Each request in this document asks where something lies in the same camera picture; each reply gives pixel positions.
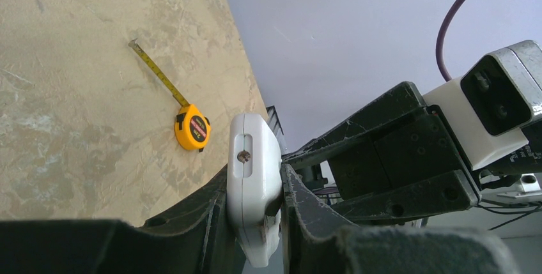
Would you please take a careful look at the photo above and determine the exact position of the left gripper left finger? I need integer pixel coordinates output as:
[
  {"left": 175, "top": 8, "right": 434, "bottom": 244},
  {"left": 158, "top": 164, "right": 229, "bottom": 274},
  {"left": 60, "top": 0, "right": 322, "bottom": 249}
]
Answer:
[{"left": 1, "top": 169, "right": 245, "bottom": 273}]

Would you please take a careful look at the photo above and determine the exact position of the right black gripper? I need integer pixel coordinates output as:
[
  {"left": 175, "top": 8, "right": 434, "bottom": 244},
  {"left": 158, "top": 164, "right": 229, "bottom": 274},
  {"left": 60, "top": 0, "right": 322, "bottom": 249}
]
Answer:
[{"left": 283, "top": 81, "right": 481, "bottom": 224}]

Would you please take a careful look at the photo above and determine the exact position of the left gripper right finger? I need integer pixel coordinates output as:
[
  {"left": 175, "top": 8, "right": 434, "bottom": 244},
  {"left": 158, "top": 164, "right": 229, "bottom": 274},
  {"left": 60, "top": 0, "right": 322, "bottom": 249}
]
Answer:
[{"left": 280, "top": 164, "right": 520, "bottom": 273}]

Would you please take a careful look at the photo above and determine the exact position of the yellow tape measure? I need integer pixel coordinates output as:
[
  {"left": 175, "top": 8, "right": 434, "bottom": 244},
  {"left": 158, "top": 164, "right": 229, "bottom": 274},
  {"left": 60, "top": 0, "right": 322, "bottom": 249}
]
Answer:
[{"left": 128, "top": 39, "right": 211, "bottom": 152}]

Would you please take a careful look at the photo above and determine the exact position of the white remote control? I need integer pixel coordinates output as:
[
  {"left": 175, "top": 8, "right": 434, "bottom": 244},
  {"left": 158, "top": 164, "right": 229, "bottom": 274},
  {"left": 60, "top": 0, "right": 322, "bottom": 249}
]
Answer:
[{"left": 226, "top": 113, "right": 283, "bottom": 268}]

